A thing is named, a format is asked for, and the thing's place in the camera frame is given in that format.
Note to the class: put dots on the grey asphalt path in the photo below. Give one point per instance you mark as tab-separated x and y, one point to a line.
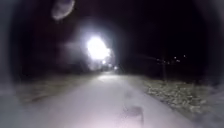
100	100

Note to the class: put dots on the leaf-strewn grass verge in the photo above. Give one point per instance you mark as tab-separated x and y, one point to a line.
176	95

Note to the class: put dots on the bright street light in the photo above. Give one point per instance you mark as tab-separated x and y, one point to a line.
97	48

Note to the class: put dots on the dark grass verge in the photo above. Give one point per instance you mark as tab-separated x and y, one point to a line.
43	88

